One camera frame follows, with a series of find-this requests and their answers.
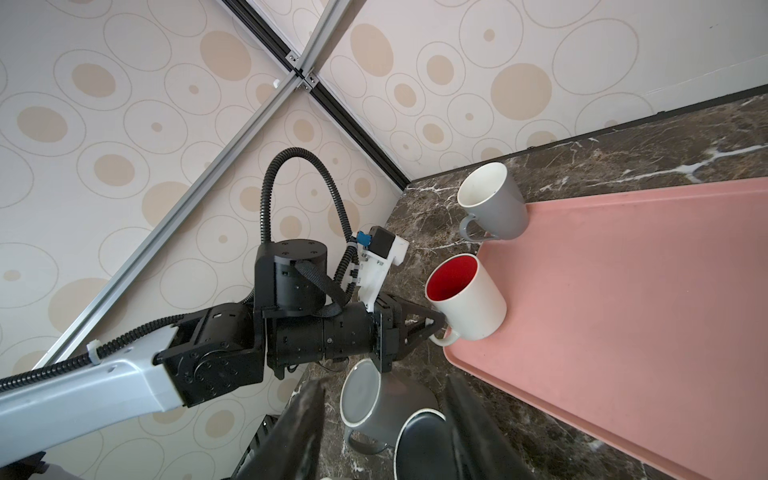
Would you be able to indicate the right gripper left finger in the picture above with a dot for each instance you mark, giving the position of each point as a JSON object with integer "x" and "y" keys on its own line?
{"x": 291, "y": 449}

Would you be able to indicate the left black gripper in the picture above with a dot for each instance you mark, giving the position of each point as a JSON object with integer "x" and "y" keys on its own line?
{"x": 353, "y": 331}

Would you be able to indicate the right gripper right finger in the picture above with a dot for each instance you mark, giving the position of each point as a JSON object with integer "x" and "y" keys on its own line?
{"x": 480, "y": 450}

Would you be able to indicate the white mug red inside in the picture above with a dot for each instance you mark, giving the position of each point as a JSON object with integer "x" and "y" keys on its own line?
{"x": 464, "y": 292}

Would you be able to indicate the light grey mug white inside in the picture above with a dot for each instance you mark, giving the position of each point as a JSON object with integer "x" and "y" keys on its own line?
{"x": 494, "y": 205}

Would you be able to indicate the pink rectangular tray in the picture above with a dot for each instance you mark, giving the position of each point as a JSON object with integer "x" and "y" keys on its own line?
{"x": 641, "y": 319}

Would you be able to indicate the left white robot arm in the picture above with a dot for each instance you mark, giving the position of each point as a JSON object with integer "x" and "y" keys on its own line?
{"x": 297, "y": 314}

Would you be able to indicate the black upside-down mug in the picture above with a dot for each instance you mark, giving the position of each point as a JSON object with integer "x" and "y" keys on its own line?
{"x": 424, "y": 448}

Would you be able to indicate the dark grey upside-down mug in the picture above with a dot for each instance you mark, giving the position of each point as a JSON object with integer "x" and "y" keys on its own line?
{"x": 374, "y": 406}

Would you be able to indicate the silver rail left wall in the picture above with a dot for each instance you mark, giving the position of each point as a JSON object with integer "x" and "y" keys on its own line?
{"x": 303, "y": 71}

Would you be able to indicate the black frame post left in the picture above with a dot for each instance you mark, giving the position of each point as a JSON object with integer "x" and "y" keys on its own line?
{"x": 267, "y": 37}

